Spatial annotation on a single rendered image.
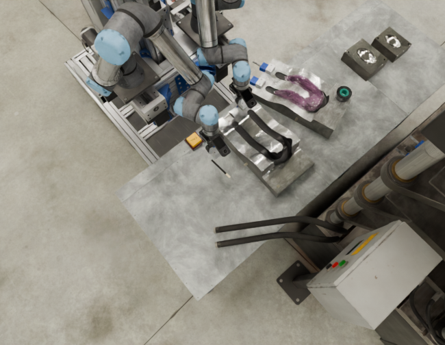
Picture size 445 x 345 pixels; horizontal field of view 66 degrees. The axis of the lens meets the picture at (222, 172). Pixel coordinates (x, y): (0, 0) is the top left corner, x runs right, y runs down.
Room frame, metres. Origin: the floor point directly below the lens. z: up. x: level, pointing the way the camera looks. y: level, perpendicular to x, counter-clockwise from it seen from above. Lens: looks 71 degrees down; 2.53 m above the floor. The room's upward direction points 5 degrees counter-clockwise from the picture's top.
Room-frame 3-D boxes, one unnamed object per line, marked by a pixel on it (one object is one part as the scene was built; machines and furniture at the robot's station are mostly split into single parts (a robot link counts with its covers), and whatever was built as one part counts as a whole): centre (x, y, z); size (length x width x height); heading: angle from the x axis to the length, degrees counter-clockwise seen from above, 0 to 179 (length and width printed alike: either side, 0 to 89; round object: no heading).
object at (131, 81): (1.07, 0.43, 1.09); 0.15 x 0.15 x 0.10
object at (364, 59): (1.20, -0.87, 0.84); 0.20 x 0.15 x 0.07; 36
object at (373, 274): (0.02, -0.46, 0.74); 0.31 x 0.22 x 1.47; 126
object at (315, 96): (0.98, -0.46, 0.90); 0.26 x 0.18 x 0.08; 53
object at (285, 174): (0.71, -0.23, 0.87); 0.50 x 0.26 x 0.14; 36
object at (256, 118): (0.73, -0.23, 0.92); 0.35 x 0.16 x 0.09; 36
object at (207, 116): (0.68, 0.04, 1.25); 0.09 x 0.08 x 0.11; 59
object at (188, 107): (0.74, 0.11, 1.25); 0.11 x 0.11 x 0.08; 59
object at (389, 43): (1.29, -1.05, 0.83); 0.17 x 0.13 x 0.06; 36
